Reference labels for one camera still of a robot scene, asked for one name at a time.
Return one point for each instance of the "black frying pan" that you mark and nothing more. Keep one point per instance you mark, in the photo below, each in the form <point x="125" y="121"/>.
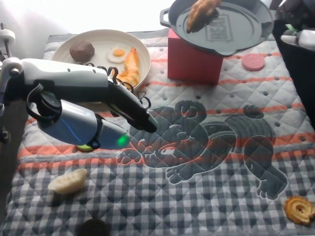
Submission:
<point x="236" y="37"/>

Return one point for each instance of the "toy fried egg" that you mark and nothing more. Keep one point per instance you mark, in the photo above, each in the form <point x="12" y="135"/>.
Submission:
<point x="117" y="54"/>

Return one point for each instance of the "brown toy meat patty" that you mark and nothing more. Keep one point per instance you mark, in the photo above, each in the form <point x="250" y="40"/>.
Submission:
<point x="82" y="51"/>

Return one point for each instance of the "dark brown toy cookie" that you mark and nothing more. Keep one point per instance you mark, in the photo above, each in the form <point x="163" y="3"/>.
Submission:
<point x="93" y="228"/>

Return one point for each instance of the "golden fried toy dumpling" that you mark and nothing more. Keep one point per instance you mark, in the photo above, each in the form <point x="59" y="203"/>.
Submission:
<point x="200" y="14"/>

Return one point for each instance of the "yellow swirl toy cookie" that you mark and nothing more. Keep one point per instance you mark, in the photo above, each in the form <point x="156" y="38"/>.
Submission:
<point x="295" y="209"/>

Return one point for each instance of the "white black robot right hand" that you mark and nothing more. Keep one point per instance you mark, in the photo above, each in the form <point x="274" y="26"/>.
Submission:
<point x="307" y="39"/>

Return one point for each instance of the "pink toy sandwich cookie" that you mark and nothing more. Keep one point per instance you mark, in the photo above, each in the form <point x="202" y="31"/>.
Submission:
<point x="253" y="62"/>

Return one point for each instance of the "cream round plate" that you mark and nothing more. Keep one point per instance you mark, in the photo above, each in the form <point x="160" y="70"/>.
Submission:
<point x="101" y="41"/>

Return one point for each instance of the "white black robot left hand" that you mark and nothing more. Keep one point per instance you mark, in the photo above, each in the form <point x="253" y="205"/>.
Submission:
<point x="73" y="78"/>

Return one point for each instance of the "green toy sandwich cookie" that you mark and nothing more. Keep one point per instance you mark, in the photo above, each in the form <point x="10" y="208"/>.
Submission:
<point x="82" y="148"/>

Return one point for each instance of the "white toy dumpling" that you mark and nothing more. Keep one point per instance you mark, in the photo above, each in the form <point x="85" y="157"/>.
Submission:
<point x="67" y="182"/>

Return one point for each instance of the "red cube box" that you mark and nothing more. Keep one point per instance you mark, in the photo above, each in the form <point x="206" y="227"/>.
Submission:
<point x="192" y="61"/>

